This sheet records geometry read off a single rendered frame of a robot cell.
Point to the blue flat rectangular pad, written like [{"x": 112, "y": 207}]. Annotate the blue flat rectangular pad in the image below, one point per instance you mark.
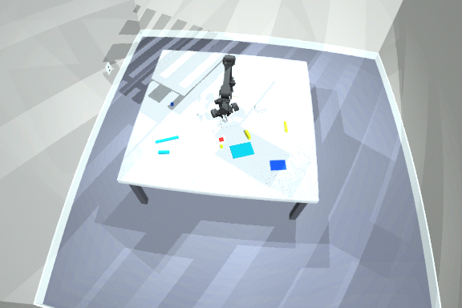
[{"x": 277, "y": 165}]

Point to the cyan flat plate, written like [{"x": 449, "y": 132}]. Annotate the cyan flat plate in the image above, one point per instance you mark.
[{"x": 241, "y": 150}]

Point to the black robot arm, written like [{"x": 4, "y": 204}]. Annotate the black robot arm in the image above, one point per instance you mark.
[{"x": 228, "y": 83}]

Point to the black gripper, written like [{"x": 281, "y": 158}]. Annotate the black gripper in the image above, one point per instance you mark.
[{"x": 215, "y": 113}]

